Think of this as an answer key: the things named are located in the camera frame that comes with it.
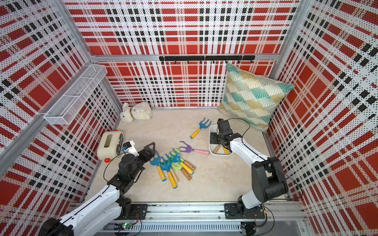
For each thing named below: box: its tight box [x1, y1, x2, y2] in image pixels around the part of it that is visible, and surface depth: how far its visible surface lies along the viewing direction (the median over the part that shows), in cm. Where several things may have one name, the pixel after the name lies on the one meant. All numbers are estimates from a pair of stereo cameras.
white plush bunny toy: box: [120, 101, 153, 122], surface depth 111 cm
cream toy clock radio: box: [96, 129, 125, 164], surface depth 90 cm
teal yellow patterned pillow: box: [218, 63, 296, 132], surface depth 92 cm
